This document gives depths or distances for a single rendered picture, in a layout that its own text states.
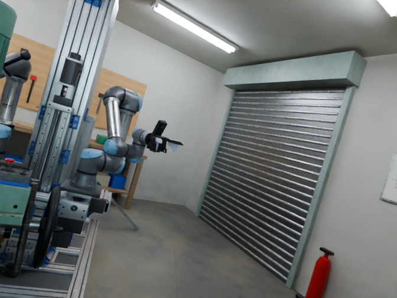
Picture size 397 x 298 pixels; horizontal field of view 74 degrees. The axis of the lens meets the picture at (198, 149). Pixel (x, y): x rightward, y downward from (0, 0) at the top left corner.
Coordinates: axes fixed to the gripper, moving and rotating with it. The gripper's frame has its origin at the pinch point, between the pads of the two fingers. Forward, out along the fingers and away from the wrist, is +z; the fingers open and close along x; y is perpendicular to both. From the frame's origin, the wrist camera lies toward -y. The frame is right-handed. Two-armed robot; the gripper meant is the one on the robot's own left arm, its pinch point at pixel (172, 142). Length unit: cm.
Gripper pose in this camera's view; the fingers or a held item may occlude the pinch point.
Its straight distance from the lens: 126.9
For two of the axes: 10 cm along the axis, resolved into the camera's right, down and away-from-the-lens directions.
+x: -7.3, -0.6, -6.8
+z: 6.5, 2.2, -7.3
